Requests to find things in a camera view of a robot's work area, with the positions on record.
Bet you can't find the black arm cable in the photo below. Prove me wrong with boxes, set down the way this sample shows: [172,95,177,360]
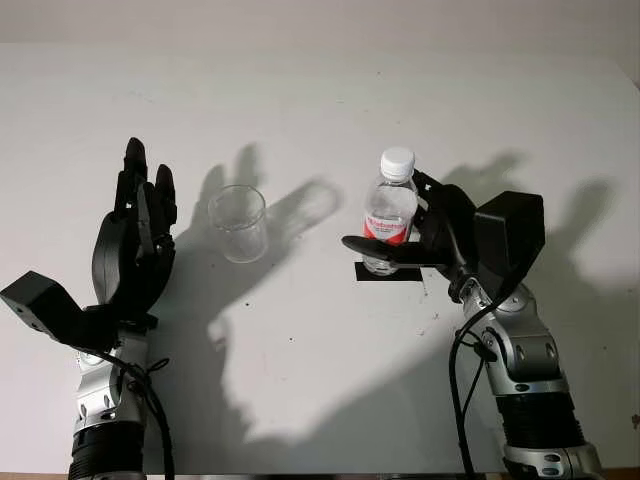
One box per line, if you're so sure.
[442,217,526,476]
[107,349,176,476]

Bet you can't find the black tape strip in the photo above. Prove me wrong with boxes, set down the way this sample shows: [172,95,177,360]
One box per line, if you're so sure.
[354,260,423,284]

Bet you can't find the clear plastic cup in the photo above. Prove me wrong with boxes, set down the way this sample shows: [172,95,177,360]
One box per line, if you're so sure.
[207,184,267,264]

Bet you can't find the clear water bottle red label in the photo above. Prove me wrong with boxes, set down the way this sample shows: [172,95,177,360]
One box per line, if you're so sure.
[363,146,420,276]

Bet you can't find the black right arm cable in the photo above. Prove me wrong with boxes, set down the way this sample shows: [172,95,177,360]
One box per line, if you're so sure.
[442,217,526,476]

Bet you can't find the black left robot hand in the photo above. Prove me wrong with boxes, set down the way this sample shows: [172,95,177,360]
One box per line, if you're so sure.
[90,137,179,314]

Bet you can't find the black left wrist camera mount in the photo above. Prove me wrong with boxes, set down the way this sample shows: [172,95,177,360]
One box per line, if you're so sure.
[0,270,159,349]

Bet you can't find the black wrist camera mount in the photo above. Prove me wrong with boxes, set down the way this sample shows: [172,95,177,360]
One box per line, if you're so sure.
[472,191,545,307]
[0,270,159,349]

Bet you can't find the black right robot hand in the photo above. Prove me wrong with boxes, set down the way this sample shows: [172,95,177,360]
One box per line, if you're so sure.
[341,168,484,285]

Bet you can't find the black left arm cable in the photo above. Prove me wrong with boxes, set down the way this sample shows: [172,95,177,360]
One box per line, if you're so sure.
[107,349,176,476]

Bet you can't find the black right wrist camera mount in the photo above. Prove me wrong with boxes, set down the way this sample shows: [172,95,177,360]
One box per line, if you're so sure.
[472,191,545,307]

